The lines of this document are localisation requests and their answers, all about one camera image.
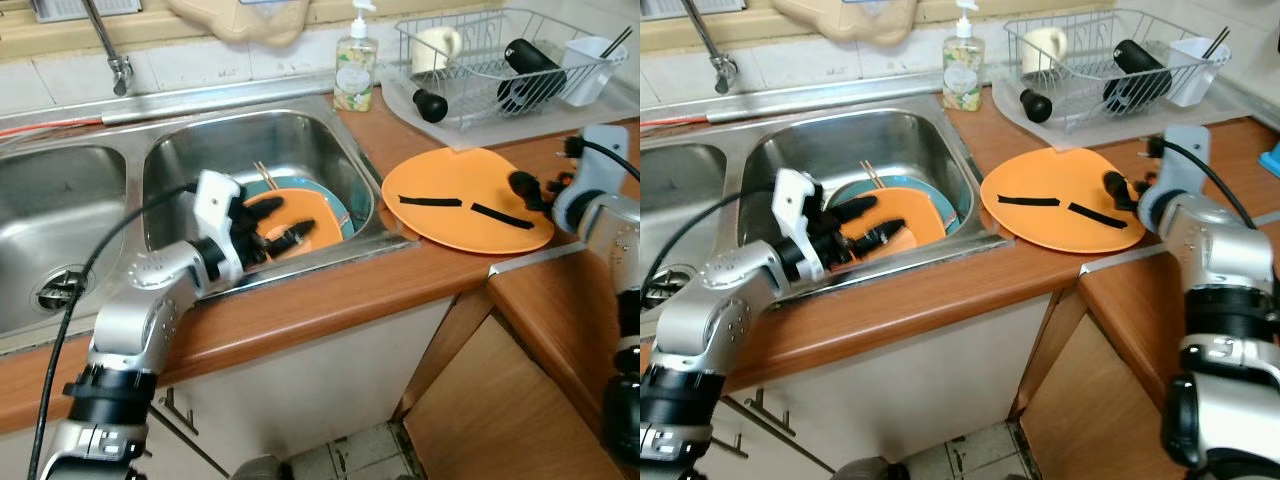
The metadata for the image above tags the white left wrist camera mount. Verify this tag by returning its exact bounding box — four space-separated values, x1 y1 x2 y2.
773 168 826 273
193 170 244 281

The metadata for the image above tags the floral label soap bottle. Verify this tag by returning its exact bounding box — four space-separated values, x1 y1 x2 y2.
942 0 986 112
333 0 379 113

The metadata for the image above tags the metal faucet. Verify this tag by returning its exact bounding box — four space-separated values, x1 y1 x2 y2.
80 0 134 97
683 0 739 95

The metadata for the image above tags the white cabinet door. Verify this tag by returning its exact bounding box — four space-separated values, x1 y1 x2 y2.
700 295 1063 479
150 295 456 479

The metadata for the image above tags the wooden cabinet door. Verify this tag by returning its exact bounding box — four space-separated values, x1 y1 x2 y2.
403 315 626 480
1018 315 1191 480

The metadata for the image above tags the black bottle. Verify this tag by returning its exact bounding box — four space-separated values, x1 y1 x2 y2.
497 40 568 113
1103 40 1173 113

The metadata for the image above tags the cream mug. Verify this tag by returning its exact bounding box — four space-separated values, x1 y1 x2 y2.
1020 27 1069 76
412 27 463 76

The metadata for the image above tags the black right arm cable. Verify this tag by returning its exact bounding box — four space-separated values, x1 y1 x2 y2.
1148 137 1261 233
568 137 641 183

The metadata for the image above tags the metal drain strainer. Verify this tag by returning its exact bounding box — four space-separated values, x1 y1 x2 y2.
35 265 89 313
640 262 691 311

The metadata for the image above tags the orange plastic plate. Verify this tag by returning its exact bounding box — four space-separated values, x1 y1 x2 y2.
382 147 556 255
835 193 947 257
979 147 1148 255
240 188 345 257

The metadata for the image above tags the grey drain mat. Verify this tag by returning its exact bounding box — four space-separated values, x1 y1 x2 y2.
990 75 1251 151
383 75 641 151

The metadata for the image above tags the white wire dish rack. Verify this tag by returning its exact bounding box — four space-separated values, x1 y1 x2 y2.
1003 10 1233 133
395 10 633 133

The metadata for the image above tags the grey robot foot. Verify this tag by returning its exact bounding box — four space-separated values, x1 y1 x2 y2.
230 455 293 480
830 455 906 480

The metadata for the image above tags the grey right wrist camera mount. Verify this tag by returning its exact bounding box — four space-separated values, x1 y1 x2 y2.
1150 125 1211 201
578 125 631 197

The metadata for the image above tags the beige cloth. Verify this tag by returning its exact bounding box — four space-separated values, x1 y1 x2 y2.
772 0 919 48
168 0 313 48

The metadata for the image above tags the white cutlery holder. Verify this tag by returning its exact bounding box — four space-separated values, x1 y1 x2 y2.
1165 37 1233 108
560 37 629 107

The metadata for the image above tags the metal cabinet handle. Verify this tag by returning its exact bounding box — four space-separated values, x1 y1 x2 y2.
158 386 201 437
743 388 798 437

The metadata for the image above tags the teal plate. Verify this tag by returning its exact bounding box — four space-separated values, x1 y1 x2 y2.
255 175 354 241
828 175 960 238

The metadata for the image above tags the black round cup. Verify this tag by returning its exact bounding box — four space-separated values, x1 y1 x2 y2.
413 88 449 124
1020 88 1055 124

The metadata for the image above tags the stainless steel double sink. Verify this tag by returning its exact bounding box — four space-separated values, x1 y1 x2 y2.
0 95 413 346
640 95 1013 323

